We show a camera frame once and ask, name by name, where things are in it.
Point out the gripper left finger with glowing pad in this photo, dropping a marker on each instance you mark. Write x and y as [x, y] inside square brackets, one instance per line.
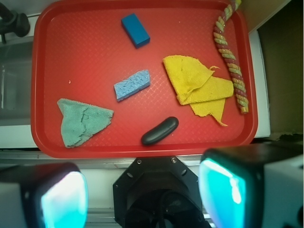
[43, 196]

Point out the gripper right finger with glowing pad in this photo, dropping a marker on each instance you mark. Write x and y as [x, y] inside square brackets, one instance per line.
[254, 186]

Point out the light blue sponge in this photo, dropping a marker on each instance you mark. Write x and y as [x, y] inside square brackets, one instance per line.
[132, 85]

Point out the teal microfibre cloth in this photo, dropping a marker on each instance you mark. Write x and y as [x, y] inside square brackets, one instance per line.
[81, 121]

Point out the black oblong case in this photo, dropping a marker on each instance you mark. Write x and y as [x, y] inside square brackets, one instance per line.
[161, 131]

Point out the yellow microfibre cloth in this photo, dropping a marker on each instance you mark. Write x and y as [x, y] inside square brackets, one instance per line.
[196, 86]

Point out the red plastic tray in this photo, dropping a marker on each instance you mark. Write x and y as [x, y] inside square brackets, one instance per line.
[81, 50]

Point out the clear plastic bin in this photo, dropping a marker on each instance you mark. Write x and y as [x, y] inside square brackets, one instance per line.
[15, 83]

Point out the black clamp knob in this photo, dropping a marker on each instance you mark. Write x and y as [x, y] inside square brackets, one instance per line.
[13, 22]

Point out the dark blue rectangular block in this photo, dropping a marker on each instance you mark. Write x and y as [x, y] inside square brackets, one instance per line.
[135, 30]

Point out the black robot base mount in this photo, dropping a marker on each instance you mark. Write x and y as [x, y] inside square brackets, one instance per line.
[158, 192]

